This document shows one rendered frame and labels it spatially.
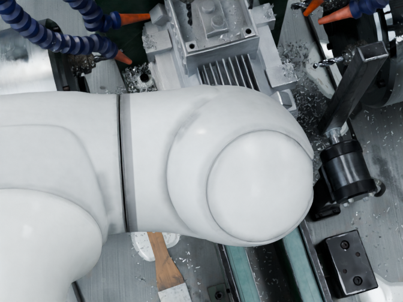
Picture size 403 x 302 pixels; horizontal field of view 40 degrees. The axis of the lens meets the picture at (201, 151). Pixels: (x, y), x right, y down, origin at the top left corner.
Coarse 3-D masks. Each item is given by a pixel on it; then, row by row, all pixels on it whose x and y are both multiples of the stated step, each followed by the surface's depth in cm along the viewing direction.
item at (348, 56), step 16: (336, 0) 82; (400, 0) 71; (368, 16) 76; (384, 16) 72; (400, 16) 71; (336, 32) 89; (352, 32) 83; (368, 32) 77; (384, 32) 73; (400, 32) 72; (336, 48) 91; (352, 48) 79; (400, 48) 73; (320, 64) 79; (336, 64) 95; (384, 64) 76; (400, 64) 74; (384, 80) 77; (400, 80) 76; (368, 96) 85; (384, 96) 79; (400, 96) 80
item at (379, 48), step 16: (368, 48) 60; (384, 48) 59; (352, 64) 62; (368, 64) 60; (352, 80) 64; (368, 80) 65; (336, 96) 71; (352, 96) 69; (336, 112) 73; (320, 128) 82; (336, 128) 80
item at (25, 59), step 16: (0, 32) 75; (16, 32) 73; (0, 48) 71; (16, 48) 71; (32, 48) 70; (0, 64) 70; (16, 64) 69; (32, 64) 69; (48, 64) 69; (64, 64) 74; (80, 64) 79; (0, 80) 69; (16, 80) 69; (32, 80) 69; (48, 80) 69; (64, 80) 72; (80, 80) 87
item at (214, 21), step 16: (176, 0) 77; (208, 0) 75; (224, 0) 77; (240, 0) 76; (176, 16) 73; (208, 16) 75; (224, 16) 75; (240, 16) 76; (176, 32) 76; (208, 32) 74; (224, 32) 75; (240, 32) 76; (256, 32) 72; (192, 48) 73; (208, 48) 72; (224, 48) 72; (240, 48) 73; (256, 48) 75; (192, 64) 74; (208, 64) 76
